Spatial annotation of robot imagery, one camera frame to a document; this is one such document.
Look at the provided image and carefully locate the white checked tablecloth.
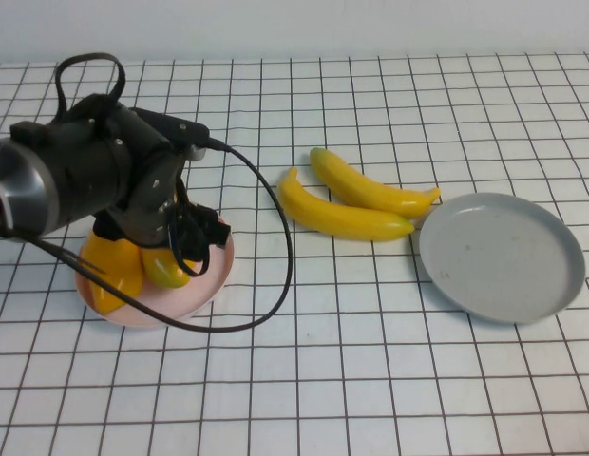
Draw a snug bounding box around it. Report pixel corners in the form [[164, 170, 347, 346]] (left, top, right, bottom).
[[0, 51, 589, 456]]

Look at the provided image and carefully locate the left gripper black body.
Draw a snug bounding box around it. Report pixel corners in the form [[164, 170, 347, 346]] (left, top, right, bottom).
[[94, 141, 201, 250]]

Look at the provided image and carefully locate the orange mango green tip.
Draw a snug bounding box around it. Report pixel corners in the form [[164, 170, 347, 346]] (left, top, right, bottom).
[[141, 244, 194, 289]]

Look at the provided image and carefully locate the yellow plastic banana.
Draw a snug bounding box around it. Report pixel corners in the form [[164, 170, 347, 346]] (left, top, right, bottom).
[[276, 167, 415, 242], [309, 147, 441, 220]]

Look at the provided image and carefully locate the black looped cable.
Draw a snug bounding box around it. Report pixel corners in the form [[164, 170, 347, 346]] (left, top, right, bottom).
[[53, 51, 127, 125]]

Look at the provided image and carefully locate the long black camera cable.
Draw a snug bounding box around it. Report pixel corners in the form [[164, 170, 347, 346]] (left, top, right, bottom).
[[30, 136, 295, 333]]

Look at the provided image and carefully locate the pink round plate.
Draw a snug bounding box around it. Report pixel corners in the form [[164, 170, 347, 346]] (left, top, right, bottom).
[[74, 211, 237, 331]]

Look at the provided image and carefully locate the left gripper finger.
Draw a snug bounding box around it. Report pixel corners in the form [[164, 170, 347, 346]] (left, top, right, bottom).
[[194, 205, 232, 251], [178, 225, 213, 277]]

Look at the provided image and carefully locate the grey round plate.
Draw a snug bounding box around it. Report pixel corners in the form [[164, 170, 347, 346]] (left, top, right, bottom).
[[417, 192, 586, 326]]

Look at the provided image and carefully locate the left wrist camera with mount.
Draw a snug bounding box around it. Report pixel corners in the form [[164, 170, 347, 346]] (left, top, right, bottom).
[[131, 106, 225, 162]]

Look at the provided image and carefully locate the plain orange mango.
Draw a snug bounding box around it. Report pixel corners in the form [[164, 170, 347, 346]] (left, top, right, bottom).
[[81, 231, 144, 314]]

